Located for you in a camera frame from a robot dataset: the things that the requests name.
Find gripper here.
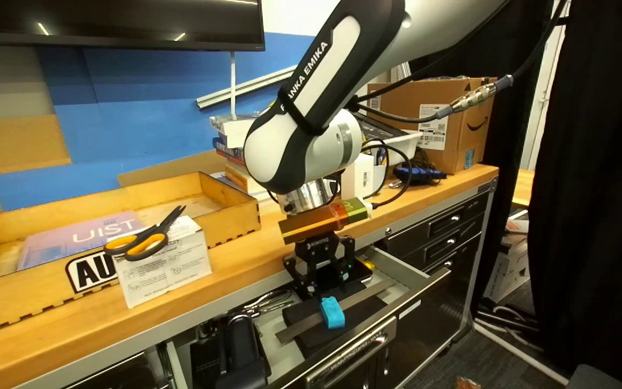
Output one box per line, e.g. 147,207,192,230
282,231,357,301

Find blue Lego block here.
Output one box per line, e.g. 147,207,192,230
320,296,346,330

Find open metal drawer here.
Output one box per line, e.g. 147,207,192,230
166,246,453,389

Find closed black drawer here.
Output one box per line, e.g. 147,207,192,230
384,190,491,242
397,213,488,265

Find yellow and black tool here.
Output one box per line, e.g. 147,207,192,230
350,256,376,285

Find long metal ruler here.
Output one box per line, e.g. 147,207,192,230
275,279,398,345

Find silver pliers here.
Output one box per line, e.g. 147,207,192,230
240,288,294,318

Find black flat pad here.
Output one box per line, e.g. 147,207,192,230
282,292,388,358

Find small white box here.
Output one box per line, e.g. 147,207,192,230
340,152,388,201

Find wooden tray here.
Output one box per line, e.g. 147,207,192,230
0,171,261,342

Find black power tool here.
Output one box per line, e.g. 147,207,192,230
189,312,271,389

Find blue connector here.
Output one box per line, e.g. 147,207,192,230
394,165,448,185

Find stack of books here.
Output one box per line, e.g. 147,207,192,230
209,112,269,196

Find white plastic bin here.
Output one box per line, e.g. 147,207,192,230
352,111,423,167

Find white paper box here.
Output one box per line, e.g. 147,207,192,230
113,216,213,309

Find orange and black scissors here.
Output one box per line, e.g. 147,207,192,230
103,205,187,262

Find stack of boxes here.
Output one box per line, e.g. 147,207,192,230
483,210,531,304

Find cardboard box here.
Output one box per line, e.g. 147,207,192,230
367,77,498,175

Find black and white sticker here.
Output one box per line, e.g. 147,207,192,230
65,249,121,294

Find purple booklet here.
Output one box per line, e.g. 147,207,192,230
17,210,146,271

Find black curtain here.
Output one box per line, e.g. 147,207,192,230
526,0,622,389

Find black monitor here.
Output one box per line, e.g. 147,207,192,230
0,0,266,52

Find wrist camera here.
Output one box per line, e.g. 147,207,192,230
278,197,371,245

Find white wall rail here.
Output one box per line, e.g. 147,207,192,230
196,52,298,110

